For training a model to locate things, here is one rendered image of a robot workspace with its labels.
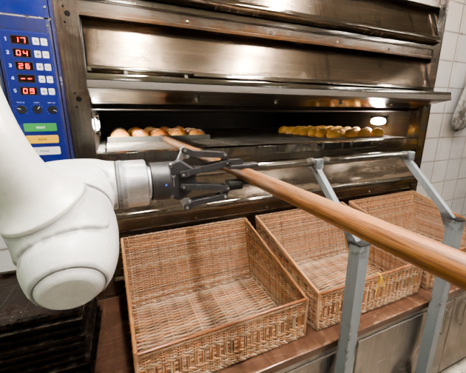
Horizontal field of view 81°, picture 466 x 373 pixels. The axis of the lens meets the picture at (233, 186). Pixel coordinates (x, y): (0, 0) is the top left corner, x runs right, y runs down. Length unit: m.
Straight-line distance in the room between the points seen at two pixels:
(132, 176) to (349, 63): 1.32
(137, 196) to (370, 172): 1.47
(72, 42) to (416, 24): 1.67
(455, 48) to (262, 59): 1.33
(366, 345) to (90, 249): 1.10
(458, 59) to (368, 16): 0.81
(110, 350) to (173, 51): 1.06
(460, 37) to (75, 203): 2.23
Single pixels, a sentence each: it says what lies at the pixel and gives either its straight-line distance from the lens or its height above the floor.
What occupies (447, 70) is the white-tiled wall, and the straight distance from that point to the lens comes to 2.23.
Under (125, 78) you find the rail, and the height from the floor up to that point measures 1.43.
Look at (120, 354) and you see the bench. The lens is 1.08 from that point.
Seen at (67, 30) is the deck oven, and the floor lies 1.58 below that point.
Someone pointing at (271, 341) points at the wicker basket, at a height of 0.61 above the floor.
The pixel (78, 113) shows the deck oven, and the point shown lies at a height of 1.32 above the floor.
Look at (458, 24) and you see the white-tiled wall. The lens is 2.28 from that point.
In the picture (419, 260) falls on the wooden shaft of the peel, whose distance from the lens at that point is 0.32.
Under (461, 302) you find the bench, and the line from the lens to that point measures 1.72.
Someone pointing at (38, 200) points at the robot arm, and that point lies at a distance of 0.37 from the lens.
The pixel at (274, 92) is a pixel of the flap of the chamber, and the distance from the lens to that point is 1.14.
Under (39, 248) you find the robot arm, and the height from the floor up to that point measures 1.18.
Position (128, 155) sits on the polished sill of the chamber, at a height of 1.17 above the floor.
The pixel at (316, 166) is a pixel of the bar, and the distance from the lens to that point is 0.98.
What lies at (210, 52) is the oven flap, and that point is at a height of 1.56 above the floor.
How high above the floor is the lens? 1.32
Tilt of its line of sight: 15 degrees down
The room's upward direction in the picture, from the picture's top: straight up
